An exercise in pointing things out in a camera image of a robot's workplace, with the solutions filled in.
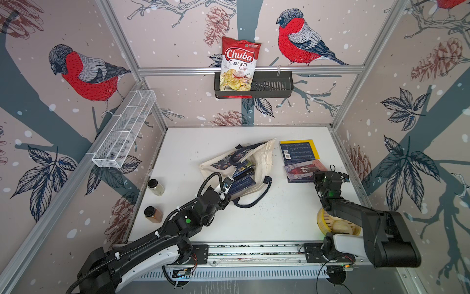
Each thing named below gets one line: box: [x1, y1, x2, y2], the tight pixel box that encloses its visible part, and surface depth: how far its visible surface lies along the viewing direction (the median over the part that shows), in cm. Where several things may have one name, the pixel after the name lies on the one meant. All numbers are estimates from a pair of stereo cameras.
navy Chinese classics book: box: [228, 175, 256, 195], surface depth 91 cm
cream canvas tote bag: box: [198, 138, 277, 202], surface depth 88 cm
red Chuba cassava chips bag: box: [219, 36, 262, 99], surface depth 86 cm
